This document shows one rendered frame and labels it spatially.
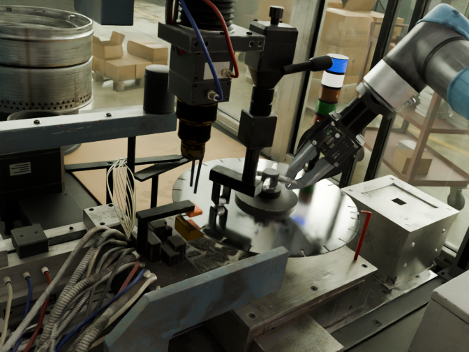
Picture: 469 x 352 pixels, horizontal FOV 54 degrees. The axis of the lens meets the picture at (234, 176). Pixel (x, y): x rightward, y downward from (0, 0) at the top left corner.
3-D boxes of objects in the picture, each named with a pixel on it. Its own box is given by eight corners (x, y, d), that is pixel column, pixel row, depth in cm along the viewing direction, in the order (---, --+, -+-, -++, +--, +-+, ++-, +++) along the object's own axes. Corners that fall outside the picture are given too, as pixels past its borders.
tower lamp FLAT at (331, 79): (331, 81, 103) (333, 68, 101) (345, 87, 100) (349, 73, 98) (316, 82, 100) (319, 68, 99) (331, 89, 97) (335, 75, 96)
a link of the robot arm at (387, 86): (382, 60, 73) (420, 96, 72) (361, 82, 75) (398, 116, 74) (380, 58, 66) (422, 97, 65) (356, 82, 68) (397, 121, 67)
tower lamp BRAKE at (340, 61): (333, 67, 101) (337, 53, 100) (350, 72, 98) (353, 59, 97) (319, 68, 99) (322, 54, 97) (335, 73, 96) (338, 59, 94)
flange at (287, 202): (310, 208, 80) (313, 196, 79) (257, 221, 74) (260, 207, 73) (273, 179, 88) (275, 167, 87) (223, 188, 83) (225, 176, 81)
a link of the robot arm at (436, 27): (467, 13, 60) (431, -9, 66) (402, 77, 64) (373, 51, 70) (493, 46, 64) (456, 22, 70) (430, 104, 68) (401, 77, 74)
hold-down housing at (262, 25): (261, 138, 73) (284, 5, 64) (277, 151, 70) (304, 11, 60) (230, 141, 71) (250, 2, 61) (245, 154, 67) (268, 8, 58)
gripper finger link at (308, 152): (266, 180, 76) (305, 141, 73) (276, 173, 82) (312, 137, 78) (280, 193, 76) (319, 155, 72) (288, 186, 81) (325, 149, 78)
